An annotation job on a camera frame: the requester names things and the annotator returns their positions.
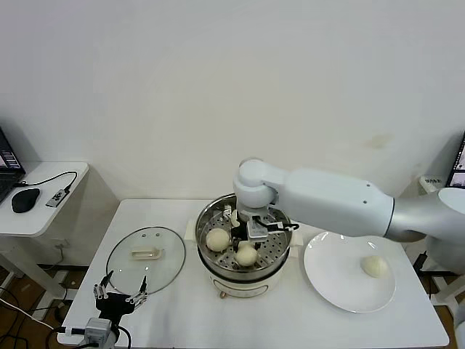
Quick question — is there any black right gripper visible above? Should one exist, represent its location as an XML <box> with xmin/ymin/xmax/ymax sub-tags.
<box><xmin>230</xmin><ymin>217</ymin><xmax>251</xmax><ymax>252</ymax></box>

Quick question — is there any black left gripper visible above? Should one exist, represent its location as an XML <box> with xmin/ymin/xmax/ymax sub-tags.
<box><xmin>92</xmin><ymin>270</ymin><xmax>149</xmax><ymax>321</ymax></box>

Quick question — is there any round glass pot lid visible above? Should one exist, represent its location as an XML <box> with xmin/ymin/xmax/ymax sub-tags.
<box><xmin>105</xmin><ymin>225</ymin><xmax>187</xmax><ymax>298</ymax></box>

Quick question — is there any stainless steel steamer basket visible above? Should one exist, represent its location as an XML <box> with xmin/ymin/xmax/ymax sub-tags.
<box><xmin>184</xmin><ymin>192</ymin><xmax>303</xmax><ymax>278</ymax></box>

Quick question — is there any cream electric cooking pot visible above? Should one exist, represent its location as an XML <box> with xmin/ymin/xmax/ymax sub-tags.
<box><xmin>195</xmin><ymin>250</ymin><xmax>291</xmax><ymax>301</ymax></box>

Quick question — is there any round white plate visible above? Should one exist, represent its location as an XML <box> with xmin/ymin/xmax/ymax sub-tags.
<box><xmin>303</xmin><ymin>231</ymin><xmax>397</xmax><ymax>314</ymax></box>

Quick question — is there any white side table with mouse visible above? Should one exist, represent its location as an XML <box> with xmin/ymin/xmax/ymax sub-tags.
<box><xmin>0</xmin><ymin>161</ymin><xmax>121</xmax><ymax>292</ymax></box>

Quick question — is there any grey usb hub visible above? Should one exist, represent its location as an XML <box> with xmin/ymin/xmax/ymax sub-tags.
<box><xmin>45</xmin><ymin>188</ymin><xmax>70</xmax><ymax>209</ymax></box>

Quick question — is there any black computer mouse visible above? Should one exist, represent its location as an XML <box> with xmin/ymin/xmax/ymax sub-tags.
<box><xmin>10</xmin><ymin>188</ymin><xmax>41</xmax><ymax>214</ymax></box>

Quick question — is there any black laptop beside mouse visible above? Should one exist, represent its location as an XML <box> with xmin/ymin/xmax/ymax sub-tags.
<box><xmin>0</xmin><ymin>127</ymin><xmax>27</xmax><ymax>204</ymax></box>

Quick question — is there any black laptop with pink windows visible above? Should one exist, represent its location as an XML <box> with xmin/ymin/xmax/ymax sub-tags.
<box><xmin>448</xmin><ymin>130</ymin><xmax>465</xmax><ymax>188</ymax></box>

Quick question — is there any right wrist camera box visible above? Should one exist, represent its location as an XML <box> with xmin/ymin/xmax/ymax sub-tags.
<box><xmin>246</xmin><ymin>220</ymin><xmax>286</xmax><ymax>241</ymax></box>

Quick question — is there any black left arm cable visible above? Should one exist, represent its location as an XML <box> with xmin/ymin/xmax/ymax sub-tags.
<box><xmin>114</xmin><ymin>325</ymin><xmax>132</xmax><ymax>349</ymax></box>

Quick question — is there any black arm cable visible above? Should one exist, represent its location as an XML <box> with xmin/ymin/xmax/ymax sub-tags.
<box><xmin>250</xmin><ymin>216</ymin><xmax>301</xmax><ymax>233</ymax></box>
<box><xmin>114</xmin><ymin>325</ymin><xmax>132</xmax><ymax>349</ymax></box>

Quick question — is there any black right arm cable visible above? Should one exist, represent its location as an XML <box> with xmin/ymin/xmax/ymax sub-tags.
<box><xmin>250</xmin><ymin>216</ymin><xmax>301</xmax><ymax>233</ymax></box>

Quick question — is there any white floor cable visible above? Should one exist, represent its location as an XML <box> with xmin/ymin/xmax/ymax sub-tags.
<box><xmin>0</xmin><ymin>297</ymin><xmax>59</xmax><ymax>334</ymax></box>

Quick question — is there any black floor cable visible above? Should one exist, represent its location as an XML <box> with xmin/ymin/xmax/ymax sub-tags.
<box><xmin>0</xmin><ymin>286</ymin><xmax>70</xmax><ymax>349</ymax></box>

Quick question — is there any black usb hub cable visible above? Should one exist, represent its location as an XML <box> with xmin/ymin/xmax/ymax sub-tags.
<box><xmin>13</xmin><ymin>172</ymin><xmax>78</xmax><ymax>192</ymax></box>

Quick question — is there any black cable with power adapter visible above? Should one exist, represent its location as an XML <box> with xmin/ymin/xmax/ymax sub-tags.
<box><xmin>413</xmin><ymin>250</ymin><xmax>429</xmax><ymax>272</ymax></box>

